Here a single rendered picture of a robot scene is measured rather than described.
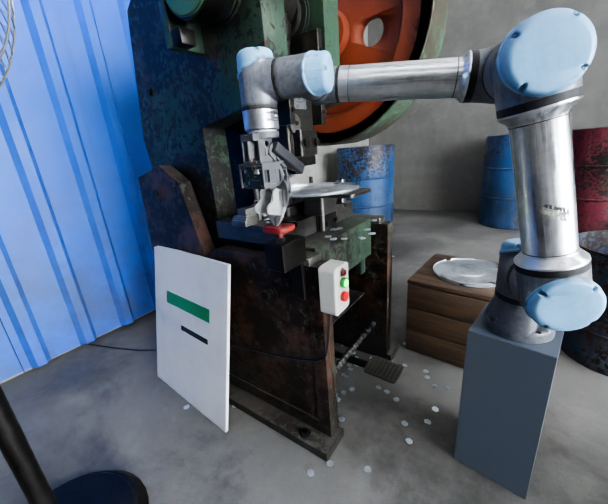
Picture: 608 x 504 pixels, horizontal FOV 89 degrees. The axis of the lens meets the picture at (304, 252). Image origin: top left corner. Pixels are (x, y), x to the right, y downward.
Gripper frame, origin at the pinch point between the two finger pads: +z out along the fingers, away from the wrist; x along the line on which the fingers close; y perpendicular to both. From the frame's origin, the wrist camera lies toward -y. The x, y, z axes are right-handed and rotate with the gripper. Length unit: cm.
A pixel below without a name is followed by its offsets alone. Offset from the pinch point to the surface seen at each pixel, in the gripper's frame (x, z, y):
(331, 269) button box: 10.9, 13.4, -6.0
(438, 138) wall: -48, -14, -363
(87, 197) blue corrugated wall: -133, 0, -8
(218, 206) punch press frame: -40.0, 1.4, -14.6
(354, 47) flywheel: -13, -51, -69
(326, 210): -5.0, 4.1, -30.6
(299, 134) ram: -12.0, -20.2, -28.1
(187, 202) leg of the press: -47.0, -1.1, -7.3
